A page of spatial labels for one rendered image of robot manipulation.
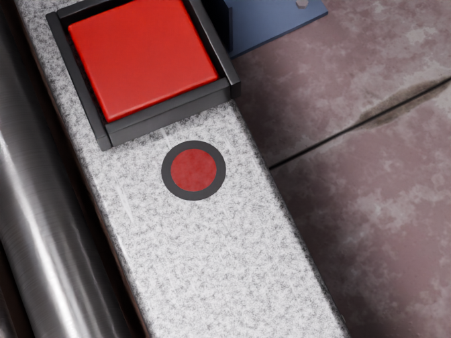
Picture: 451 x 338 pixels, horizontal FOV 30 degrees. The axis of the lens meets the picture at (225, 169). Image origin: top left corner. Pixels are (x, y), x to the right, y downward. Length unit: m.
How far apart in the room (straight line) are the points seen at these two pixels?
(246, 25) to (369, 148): 0.31
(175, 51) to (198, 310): 0.13
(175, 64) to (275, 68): 1.06
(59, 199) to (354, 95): 1.09
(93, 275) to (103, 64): 0.10
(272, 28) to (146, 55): 1.08
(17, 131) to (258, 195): 0.12
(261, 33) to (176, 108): 1.09
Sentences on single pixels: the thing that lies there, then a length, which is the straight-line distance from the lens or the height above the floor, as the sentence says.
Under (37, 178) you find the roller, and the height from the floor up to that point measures 0.92.
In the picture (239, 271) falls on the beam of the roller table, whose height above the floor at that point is 0.91.
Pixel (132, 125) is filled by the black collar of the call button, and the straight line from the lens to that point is 0.41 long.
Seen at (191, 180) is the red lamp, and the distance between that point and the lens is 0.41.
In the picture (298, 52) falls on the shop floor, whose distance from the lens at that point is 1.49.
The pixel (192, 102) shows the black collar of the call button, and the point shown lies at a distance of 0.41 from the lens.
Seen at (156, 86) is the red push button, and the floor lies 0.93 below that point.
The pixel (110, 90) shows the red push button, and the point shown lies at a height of 0.93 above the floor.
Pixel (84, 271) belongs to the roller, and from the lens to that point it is 0.40.
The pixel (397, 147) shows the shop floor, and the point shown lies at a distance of 1.43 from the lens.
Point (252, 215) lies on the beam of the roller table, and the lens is 0.40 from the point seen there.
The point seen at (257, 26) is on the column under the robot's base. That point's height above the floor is 0.01.
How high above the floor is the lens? 1.30
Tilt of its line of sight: 68 degrees down
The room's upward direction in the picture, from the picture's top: 3 degrees counter-clockwise
